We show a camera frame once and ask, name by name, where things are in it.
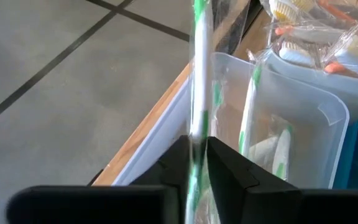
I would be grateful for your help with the white plastic bin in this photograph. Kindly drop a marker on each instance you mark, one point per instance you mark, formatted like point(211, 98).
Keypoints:
point(322, 140)

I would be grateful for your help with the light grey plastic bin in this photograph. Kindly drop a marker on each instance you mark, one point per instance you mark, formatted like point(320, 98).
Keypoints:
point(346, 87)

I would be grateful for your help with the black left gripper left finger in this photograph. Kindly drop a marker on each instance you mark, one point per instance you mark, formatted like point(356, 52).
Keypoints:
point(172, 168)

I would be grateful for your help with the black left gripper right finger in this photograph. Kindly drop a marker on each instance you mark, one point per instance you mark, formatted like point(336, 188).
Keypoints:
point(244, 186)

